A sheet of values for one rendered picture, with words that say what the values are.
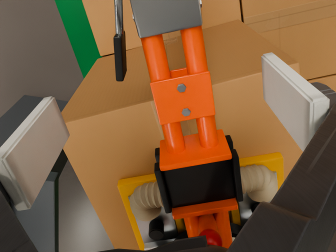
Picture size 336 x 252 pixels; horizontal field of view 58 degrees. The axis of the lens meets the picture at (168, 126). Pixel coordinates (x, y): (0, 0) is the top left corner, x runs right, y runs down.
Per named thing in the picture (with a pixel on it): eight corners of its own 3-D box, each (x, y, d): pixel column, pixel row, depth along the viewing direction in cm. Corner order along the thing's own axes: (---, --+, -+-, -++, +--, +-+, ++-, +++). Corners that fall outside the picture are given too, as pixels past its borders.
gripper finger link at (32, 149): (31, 210, 14) (16, 212, 14) (71, 135, 20) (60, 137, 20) (2, 158, 13) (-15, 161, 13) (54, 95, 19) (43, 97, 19)
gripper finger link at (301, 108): (311, 101, 12) (331, 97, 12) (260, 53, 18) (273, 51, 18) (309, 163, 13) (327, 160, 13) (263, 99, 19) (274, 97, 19)
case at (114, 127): (265, 189, 108) (315, 299, 72) (157, 213, 112) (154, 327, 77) (239, 18, 80) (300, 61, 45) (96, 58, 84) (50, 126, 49)
